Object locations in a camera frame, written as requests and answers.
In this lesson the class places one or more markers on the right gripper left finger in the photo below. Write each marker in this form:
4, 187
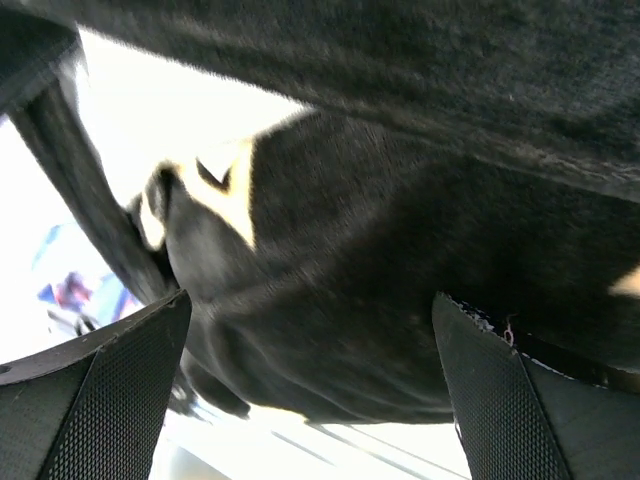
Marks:
93, 407

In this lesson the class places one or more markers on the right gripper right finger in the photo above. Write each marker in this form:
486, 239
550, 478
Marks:
525, 409

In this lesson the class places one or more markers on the black floral pillowcase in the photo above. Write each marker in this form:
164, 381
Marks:
479, 151

